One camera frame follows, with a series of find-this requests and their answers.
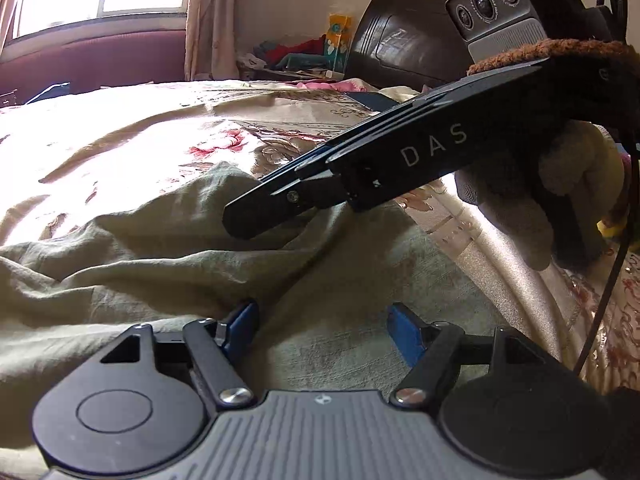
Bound pink patterned quilt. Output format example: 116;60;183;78
294;78;420;103

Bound cluttered bedside table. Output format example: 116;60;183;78
235;35;344;81

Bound blue cloth item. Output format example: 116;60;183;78
25;81;70;105

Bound olive green pants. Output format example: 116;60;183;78
0;160;507;466

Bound dark leather headboard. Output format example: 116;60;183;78
345;0;473;91

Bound beige curtain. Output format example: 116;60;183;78
184;0;238;80

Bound yellow carton box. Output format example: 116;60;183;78
324;13;352;73

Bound maroon window bench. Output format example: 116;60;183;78
1;30;186;104

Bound gold floral satin bedspread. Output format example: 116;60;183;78
1;80;617;365

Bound dark smartphone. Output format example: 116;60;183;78
345;92;398;113

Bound gloved right hand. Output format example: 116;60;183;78
454;37;640;273

